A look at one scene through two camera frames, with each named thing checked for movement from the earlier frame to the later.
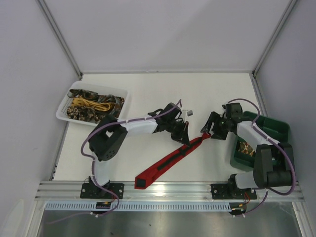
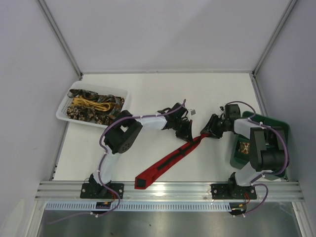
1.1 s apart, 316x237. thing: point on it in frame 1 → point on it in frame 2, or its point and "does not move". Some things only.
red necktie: (143, 180) does not move
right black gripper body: (216, 124) does not move
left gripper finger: (185, 139) → (188, 135)
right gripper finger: (213, 117) does not move
